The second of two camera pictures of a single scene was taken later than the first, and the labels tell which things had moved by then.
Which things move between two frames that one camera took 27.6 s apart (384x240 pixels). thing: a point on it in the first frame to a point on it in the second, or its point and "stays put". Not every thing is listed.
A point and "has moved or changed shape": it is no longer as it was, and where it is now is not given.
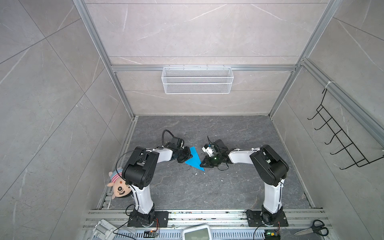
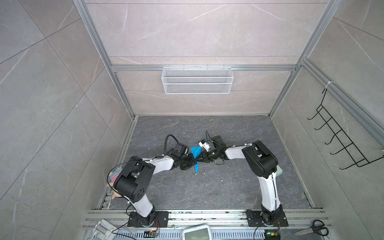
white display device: (200, 232) stays put
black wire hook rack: (346, 143) stays put
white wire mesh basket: (197, 80) stays put
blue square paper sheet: (195, 160) has moved or changed shape
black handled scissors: (317, 226) stays put
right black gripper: (207, 160) to (205, 156)
